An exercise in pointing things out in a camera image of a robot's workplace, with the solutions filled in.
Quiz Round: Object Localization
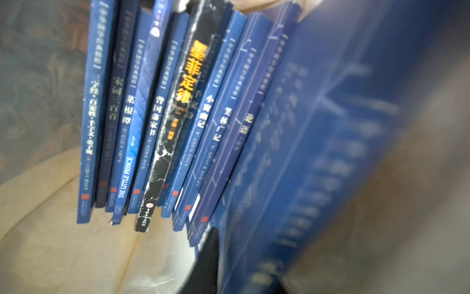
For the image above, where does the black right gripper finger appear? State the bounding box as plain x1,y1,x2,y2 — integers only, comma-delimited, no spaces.
179,227,219,294

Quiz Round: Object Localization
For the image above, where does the blue grid cover book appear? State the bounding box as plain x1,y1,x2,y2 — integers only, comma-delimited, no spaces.
215,1,470,294

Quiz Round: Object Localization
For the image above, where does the black marbled spine book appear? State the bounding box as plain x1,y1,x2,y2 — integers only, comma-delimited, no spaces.
135,1,227,233

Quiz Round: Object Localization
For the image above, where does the stack of blue books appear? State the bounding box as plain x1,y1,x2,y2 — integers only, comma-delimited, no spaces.
77,1,279,232

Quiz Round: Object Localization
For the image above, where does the cream canvas tote bag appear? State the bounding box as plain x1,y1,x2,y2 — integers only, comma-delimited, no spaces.
1,1,470,294

